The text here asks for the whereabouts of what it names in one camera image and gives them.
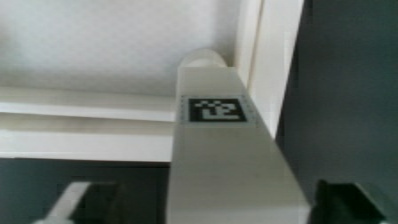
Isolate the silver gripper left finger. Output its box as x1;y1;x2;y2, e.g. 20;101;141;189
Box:
31;182;125;224

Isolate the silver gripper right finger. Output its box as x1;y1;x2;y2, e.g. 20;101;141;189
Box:
307;180;398;224

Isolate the white desk top tray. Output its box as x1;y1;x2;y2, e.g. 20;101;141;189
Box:
0;0;253;122

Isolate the white front fence bar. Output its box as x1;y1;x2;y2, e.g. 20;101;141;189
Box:
0;113;171;162

